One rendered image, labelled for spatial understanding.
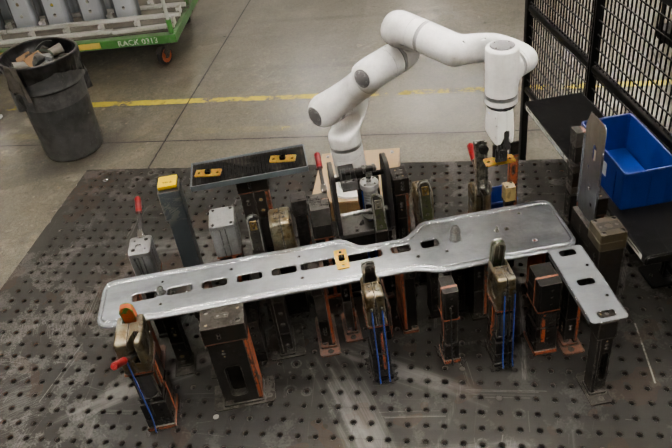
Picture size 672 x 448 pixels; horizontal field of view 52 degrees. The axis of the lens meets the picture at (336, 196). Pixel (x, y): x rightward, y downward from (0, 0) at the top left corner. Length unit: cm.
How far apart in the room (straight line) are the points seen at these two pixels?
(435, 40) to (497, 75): 21
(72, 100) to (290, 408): 313
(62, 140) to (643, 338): 374
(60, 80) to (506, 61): 339
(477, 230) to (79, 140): 332
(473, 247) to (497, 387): 40
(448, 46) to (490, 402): 98
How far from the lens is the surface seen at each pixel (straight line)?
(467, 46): 188
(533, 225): 214
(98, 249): 286
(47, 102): 475
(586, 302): 192
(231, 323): 189
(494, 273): 191
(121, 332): 193
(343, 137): 250
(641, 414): 210
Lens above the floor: 235
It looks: 36 degrees down
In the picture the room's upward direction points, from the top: 8 degrees counter-clockwise
